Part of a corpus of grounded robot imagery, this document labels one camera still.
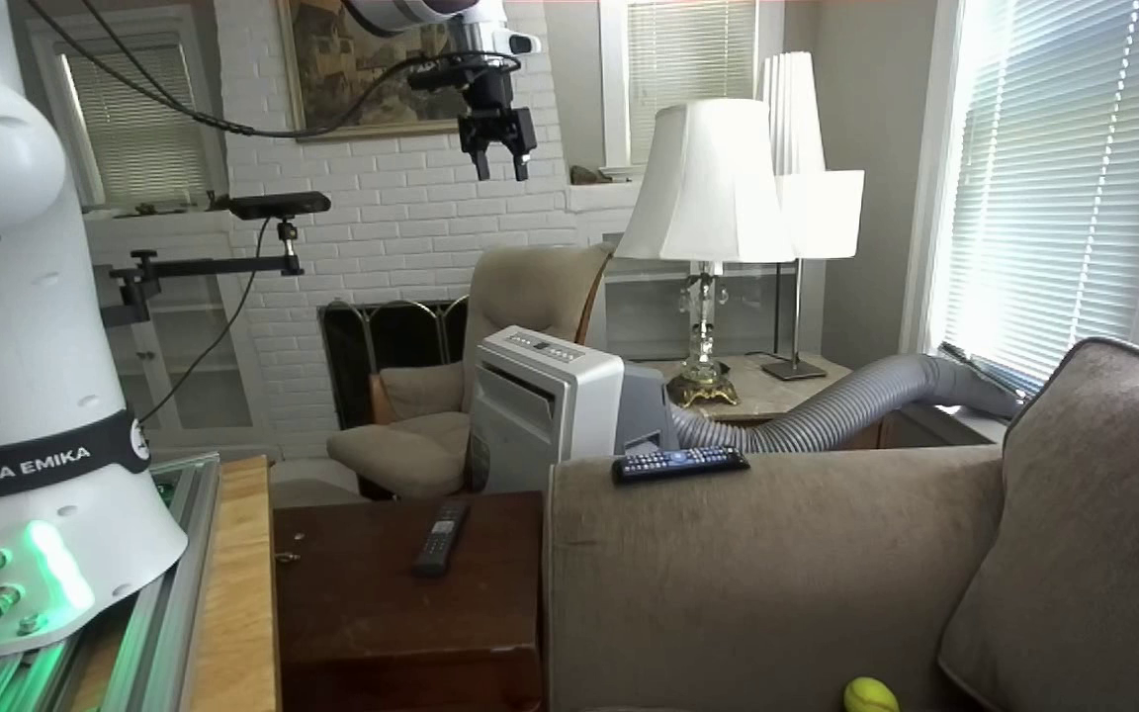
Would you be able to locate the crystal lamp with white shade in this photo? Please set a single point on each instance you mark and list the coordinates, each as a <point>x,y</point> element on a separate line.
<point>711,182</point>

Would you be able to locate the black stereo camera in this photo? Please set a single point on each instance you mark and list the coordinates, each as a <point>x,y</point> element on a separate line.
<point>277,202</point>

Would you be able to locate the white built-in cabinet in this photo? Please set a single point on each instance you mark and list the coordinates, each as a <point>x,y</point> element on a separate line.
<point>186,144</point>

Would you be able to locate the white window blinds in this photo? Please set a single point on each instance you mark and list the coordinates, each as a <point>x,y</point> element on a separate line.
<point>1071,182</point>

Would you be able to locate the white portable air conditioner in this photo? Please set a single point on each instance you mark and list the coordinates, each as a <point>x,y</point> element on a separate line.
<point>542,401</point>

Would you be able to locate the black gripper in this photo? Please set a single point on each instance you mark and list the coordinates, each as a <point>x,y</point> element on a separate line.
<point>491,104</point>

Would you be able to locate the light stone end table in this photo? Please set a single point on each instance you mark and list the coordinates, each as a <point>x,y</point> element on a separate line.
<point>761,387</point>

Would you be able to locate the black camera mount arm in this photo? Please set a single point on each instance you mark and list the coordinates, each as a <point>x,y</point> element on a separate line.
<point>201,265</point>

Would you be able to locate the black fireplace screen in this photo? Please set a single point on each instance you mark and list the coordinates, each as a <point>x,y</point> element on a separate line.
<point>385,342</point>

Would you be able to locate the light wooden table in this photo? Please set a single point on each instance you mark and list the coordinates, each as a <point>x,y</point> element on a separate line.
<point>236,595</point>

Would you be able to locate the tall lamp with white shade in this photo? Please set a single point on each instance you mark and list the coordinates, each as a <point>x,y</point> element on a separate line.
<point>818,210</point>

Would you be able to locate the black and white remote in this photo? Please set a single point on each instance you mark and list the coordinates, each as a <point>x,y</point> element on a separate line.
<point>441,541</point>

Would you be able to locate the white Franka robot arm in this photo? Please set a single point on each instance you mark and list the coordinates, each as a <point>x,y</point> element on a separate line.
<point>16,261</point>

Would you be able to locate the aluminium rail frame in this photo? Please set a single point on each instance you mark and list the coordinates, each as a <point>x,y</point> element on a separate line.
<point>160,619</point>

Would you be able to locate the long black remote control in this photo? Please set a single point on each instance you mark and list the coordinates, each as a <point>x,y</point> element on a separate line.
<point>677,464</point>

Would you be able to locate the framed painting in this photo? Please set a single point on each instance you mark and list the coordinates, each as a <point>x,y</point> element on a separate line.
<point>345,73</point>

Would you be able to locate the dark brown side table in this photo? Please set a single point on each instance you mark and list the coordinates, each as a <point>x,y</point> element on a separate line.
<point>385,619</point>

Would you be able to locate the yellow tennis ball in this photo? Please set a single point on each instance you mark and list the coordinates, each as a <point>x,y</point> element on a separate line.
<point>873,695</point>

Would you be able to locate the beige fabric sofa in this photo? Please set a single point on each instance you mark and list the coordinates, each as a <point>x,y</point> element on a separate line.
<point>791,579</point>

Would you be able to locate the beige armchair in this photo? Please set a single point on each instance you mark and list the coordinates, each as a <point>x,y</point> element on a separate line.
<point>426,441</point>

